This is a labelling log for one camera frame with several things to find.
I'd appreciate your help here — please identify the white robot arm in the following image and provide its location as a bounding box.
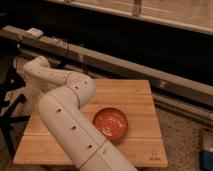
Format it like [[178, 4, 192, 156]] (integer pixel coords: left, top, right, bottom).
[[23, 56, 137, 171]]

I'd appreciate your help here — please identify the orange ceramic bowl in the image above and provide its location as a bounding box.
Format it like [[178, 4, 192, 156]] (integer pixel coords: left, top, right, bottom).
[[93, 108, 128, 142]]

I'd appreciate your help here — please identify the wooden table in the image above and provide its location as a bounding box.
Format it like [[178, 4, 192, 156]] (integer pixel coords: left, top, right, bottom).
[[13, 79, 168, 167]]

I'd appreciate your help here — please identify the small white box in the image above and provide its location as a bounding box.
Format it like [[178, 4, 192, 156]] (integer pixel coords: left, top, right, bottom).
[[26, 28, 43, 38]]

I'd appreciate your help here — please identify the long wooden beam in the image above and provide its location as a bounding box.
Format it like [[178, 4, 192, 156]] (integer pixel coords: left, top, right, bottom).
[[0, 25, 213, 107]]

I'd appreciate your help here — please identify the black tripod stand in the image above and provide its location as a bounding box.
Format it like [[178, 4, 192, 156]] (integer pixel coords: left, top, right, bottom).
[[0, 52, 29, 158]]

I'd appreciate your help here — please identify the blue container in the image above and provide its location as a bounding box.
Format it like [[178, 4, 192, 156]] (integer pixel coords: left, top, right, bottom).
[[199, 129, 213, 171]]

